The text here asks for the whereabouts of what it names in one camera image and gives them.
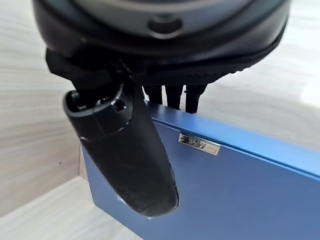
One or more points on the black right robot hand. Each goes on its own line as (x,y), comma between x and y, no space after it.
(130,160)

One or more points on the blue file folder box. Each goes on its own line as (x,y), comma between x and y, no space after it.
(237,180)

